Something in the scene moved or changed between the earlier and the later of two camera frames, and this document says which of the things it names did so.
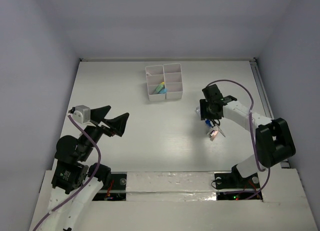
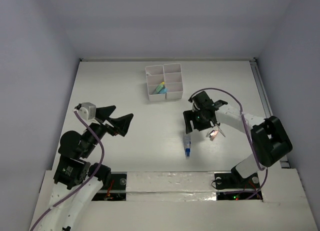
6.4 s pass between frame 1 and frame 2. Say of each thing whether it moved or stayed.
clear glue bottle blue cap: moved
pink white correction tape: stayed
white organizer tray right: stayed
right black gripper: moved
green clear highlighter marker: stayed
